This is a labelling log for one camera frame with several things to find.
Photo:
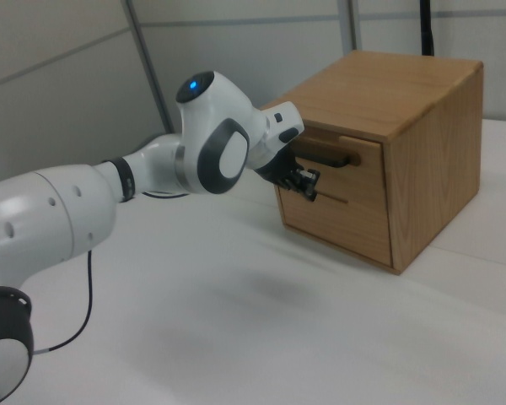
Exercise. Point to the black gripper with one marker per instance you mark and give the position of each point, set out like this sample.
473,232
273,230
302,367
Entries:
278,166

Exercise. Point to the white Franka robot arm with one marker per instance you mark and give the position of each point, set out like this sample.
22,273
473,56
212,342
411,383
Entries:
219,139

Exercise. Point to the wooden cabinet carcass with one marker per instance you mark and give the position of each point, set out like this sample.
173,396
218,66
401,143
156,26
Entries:
430,177

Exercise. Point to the black pole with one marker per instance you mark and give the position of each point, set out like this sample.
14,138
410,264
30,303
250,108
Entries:
426,29

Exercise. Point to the grey upright partition post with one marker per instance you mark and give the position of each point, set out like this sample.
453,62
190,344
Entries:
351,23

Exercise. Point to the grey slanted partition post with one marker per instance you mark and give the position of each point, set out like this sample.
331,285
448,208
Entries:
149,63

